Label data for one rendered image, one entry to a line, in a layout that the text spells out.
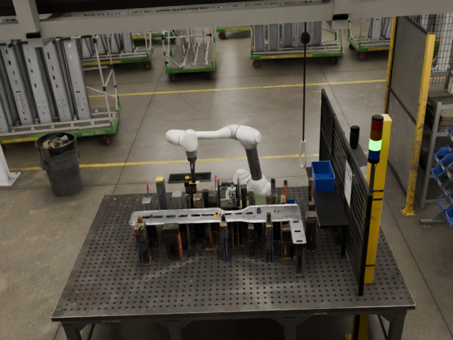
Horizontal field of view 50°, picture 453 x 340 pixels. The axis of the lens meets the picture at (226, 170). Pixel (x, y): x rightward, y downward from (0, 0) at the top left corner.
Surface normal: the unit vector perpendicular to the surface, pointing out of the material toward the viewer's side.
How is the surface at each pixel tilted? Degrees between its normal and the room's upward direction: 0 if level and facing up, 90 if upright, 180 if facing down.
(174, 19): 90
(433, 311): 0
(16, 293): 0
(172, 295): 0
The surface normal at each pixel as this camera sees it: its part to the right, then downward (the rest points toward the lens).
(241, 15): -0.01, 0.50
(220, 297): -0.06, -0.87
